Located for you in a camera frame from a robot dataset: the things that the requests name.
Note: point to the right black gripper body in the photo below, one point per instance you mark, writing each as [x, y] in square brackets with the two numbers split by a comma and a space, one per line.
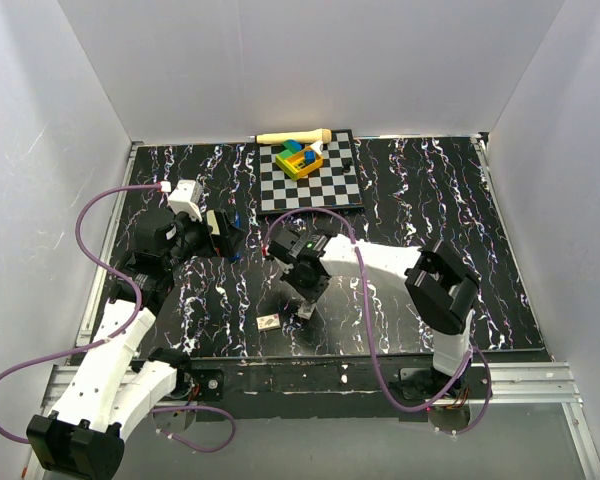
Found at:
[303, 285]

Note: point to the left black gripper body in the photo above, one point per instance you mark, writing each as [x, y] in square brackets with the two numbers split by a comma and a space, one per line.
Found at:
[194, 237]

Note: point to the staple box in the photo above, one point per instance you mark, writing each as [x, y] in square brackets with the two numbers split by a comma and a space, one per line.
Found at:
[268, 322]
[305, 310]

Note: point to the blue stapler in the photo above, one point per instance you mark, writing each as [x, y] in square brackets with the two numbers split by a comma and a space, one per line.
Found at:
[236, 235]

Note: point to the grey beige stapler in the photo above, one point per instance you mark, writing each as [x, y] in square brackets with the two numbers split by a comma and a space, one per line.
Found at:
[213, 222]

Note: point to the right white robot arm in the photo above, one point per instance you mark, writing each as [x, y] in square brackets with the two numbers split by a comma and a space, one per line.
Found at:
[442, 289]

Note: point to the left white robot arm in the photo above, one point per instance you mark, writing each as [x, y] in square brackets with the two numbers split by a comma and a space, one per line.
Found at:
[84, 434]

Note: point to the black white checkerboard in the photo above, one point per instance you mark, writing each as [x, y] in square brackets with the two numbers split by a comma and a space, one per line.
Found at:
[328, 187]

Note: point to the blue block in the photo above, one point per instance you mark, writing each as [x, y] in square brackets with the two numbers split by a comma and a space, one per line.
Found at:
[309, 156]

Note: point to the cream toy microphone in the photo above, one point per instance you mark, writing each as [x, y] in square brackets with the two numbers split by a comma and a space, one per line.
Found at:
[304, 137]

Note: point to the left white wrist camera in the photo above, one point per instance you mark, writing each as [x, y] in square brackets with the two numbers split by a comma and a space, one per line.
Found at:
[184, 197]

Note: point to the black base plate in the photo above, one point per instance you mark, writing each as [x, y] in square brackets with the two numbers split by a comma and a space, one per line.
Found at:
[313, 387]

